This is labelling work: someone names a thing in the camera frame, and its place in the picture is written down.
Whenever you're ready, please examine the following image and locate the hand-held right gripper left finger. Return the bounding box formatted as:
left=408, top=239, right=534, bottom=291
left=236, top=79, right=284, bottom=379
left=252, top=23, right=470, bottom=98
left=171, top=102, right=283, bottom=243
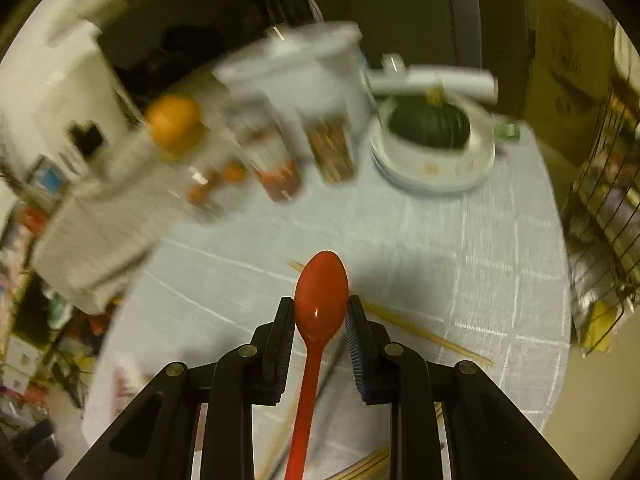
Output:
left=65, top=296, right=296, bottom=480

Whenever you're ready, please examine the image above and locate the white appliance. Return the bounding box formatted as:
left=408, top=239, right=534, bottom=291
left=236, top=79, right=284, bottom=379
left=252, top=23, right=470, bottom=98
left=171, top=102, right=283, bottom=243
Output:
left=0, top=20, right=146, bottom=201

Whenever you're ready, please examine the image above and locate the dark green squash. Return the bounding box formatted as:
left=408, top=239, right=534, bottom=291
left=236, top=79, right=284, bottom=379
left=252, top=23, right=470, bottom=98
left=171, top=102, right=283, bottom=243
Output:
left=387, top=87, right=472, bottom=151

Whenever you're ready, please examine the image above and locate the clear glass jar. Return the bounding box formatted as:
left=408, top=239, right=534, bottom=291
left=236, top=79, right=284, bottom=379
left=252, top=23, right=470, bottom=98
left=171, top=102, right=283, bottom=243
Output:
left=145, top=130, right=251, bottom=221

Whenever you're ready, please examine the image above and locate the wooden chopstick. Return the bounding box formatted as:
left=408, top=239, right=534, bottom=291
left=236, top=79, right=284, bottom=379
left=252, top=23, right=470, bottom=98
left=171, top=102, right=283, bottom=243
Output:
left=287, top=259, right=494, bottom=366
left=335, top=442, right=392, bottom=480

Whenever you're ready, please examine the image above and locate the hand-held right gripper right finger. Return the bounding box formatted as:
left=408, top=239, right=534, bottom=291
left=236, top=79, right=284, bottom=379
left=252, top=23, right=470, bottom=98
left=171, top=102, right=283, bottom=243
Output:
left=344, top=295, right=578, bottom=480

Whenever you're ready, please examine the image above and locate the wire rack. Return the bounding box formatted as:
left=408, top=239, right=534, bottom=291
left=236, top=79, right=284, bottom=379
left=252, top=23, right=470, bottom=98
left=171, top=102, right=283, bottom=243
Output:
left=570, top=85, right=640, bottom=356

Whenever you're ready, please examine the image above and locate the orange fruit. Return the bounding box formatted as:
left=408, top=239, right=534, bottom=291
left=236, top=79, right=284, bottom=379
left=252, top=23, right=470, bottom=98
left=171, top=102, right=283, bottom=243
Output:
left=147, top=95, right=205, bottom=153

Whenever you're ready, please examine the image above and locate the floral cloth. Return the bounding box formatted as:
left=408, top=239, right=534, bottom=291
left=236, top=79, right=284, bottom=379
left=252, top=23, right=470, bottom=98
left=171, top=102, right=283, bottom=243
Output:
left=30, top=170, right=166, bottom=306

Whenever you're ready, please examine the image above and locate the glass jar with red contents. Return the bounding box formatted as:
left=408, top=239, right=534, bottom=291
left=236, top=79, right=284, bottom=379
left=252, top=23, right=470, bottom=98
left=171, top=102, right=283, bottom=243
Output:
left=230, top=100, right=303, bottom=204

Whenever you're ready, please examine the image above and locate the cardboard box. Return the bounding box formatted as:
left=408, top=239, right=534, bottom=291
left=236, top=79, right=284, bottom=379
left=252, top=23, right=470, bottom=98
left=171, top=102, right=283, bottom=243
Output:
left=525, top=0, right=621, bottom=161

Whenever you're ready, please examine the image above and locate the white pot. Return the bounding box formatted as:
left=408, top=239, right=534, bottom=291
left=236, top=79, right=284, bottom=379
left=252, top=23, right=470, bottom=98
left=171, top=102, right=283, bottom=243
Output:
left=215, top=22, right=373, bottom=136

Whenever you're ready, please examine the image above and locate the glass jar with brown contents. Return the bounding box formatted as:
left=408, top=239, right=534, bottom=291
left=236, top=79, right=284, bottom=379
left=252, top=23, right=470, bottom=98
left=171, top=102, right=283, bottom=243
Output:
left=300, top=110, right=360, bottom=187

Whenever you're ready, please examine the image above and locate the red plastic spoon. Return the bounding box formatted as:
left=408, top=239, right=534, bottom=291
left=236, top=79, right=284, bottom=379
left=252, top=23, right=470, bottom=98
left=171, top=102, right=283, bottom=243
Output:
left=284, top=251, right=349, bottom=480

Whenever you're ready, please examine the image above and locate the white handled utensil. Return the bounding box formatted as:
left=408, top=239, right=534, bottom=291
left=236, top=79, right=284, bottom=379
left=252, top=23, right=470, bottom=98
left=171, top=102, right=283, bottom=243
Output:
left=367, top=54, right=500, bottom=104

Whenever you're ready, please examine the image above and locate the cluttered shelf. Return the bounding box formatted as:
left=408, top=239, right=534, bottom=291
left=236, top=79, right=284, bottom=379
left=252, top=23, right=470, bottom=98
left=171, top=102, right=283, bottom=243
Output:
left=0, top=195, right=116, bottom=411

